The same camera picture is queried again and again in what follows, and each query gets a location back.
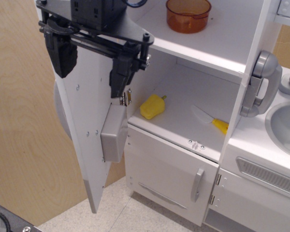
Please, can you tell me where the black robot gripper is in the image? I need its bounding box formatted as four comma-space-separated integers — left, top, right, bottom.
35, 0, 154, 98

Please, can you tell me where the white fridge door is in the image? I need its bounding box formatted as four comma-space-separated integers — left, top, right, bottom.
40, 9, 132, 214

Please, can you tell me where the white toy fridge cabinet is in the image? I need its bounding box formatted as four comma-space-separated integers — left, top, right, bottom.
128, 0, 280, 163

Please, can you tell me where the yellow toy bell pepper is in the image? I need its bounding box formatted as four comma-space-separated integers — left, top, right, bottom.
140, 94, 167, 120

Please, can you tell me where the orange transparent toy pot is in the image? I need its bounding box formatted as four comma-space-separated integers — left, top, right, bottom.
166, 0, 212, 34

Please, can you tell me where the light plywood panel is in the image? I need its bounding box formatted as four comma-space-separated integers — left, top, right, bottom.
0, 0, 116, 232

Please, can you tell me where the white lower freezer door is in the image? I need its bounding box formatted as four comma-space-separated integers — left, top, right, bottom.
124, 125, 218, 225

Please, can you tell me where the grey toy telephone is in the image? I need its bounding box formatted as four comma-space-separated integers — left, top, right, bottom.
240, 50, 282, 117

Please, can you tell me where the black equipment corner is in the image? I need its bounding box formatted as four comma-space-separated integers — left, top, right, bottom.
0, 206, 41, 232

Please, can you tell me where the grey toy sink basin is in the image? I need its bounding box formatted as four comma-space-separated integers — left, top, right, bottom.
265, 102, 290, 155

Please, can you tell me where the white toy oven unit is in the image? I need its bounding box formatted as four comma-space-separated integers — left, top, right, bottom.
203, 66, 290, 232

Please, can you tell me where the toy knife yellow handle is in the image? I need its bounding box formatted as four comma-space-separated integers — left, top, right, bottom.
190, 105, 229, 135

